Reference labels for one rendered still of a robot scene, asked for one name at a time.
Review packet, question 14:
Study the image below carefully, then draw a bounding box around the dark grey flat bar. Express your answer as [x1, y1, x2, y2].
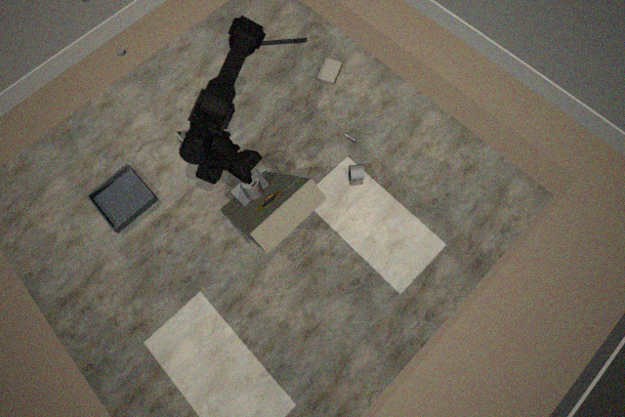
[261, 38, 307, 46]

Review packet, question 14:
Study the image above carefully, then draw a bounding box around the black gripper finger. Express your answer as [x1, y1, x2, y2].
[229, 169, 252, 185]
[222, 164, 245, 183]

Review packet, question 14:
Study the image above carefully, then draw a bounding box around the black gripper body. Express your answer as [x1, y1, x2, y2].
[208, 130, 262, 176]

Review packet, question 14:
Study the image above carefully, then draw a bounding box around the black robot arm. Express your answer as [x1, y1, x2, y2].
[180, 15, 266, 185]

